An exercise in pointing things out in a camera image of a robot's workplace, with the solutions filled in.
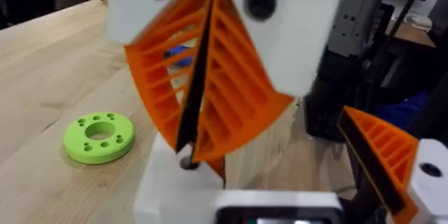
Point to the white orange left gripper right finger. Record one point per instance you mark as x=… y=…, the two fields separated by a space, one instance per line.
x=388 y=154

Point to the finger of the white orange right gripper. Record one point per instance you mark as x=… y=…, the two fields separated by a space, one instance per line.
x=154 y=77
x=241 y=87

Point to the bare white left gripper left finger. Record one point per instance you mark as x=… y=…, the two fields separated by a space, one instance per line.
x=171 y=189

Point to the blue electric screwdriver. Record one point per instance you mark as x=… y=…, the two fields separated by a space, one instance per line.
x=180 y=56

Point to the orange ribbed wedge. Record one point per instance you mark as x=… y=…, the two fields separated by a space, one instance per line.
x=215 y=168

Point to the green disc with holes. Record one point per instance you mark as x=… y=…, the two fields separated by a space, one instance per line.
x=105 y=147

